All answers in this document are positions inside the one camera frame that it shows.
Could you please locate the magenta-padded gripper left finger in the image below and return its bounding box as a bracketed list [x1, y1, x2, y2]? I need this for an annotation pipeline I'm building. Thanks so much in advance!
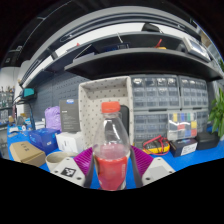
[50, 147, 97, 190]

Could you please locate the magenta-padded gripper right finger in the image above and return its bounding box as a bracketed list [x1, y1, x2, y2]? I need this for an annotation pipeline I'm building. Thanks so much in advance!
[129, 145, 176, 189]

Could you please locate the clear red-capped drink bottle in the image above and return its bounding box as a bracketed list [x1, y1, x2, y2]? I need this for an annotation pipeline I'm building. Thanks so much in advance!
[92, 101, 132, 192]

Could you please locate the cream ceramic mug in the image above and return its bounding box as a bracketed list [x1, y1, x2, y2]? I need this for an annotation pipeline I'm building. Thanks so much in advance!
[45, 151, 79, 173]

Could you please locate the yellow multimeter with leads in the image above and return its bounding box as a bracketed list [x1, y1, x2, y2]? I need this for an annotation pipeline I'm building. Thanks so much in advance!
[142, 134, 171, 157]
[153, 38, 168, 51]

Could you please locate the white carton box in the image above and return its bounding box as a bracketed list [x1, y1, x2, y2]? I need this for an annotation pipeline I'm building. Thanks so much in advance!
[55, 131, 85, 154]

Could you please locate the black box with white label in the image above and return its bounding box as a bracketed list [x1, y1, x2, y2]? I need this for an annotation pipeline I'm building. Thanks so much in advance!
[168, 137, 199, 158]

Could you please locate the blue carton box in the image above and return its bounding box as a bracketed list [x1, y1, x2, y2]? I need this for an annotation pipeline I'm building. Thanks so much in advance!
[28, 127, 62, 155]

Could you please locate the brown cardboard box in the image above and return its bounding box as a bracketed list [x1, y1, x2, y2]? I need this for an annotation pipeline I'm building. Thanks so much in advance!
[8, 140, 47, 168]

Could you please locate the grey small-parts drawer cabinet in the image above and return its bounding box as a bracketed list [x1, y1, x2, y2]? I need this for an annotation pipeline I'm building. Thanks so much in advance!
[196, 109, 210, 131]
[133, 110, 169, 148]
[129, 74, 181, 111]
[178, 75, 210, 110]

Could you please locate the clear box of colourful parts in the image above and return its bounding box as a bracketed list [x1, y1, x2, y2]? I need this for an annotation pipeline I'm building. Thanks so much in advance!
[167, 111, 199, 141]

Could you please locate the small white box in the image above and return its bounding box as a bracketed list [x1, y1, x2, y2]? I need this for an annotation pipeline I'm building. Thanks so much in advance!
[34, 120, 46, 131]

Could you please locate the dark grey upright box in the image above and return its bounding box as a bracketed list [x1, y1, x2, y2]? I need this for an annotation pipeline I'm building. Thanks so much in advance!
[59, 98, 81, 134]

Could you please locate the purple plastic bag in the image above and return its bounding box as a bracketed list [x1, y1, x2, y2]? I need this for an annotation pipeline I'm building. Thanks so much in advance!
[44, 105, 62, 132]

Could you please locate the black flat case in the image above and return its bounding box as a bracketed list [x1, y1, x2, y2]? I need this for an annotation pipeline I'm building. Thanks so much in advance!
[195, 131, 221, 151]

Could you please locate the black rectangular device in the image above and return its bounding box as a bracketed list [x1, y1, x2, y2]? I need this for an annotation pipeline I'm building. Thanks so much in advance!
[119, 104, 130, 136]

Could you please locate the white perforated storage tray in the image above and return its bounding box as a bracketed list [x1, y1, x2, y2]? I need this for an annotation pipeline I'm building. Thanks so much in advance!
[78, 75, 135, 149]

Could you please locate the potted green plant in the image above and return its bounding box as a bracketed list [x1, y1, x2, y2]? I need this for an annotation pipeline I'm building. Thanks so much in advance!
[208, 87, 224, 141]

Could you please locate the grey pegboard panel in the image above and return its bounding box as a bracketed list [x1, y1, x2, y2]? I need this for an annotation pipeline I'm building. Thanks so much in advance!
[28, 71, 89, 124]

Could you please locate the dark grey shelf board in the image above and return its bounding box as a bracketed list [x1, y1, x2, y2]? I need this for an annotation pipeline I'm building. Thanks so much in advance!
[63, 47, 224, 82]
[19, 30, 188, 89]

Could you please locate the grey oscilloscope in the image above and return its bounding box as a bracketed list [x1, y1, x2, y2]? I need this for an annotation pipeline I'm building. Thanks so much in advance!
[181, 35, 212, 63]

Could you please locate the black rounded object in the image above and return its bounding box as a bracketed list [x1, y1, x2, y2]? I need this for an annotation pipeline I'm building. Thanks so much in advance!
[141, 22, 164, 34]

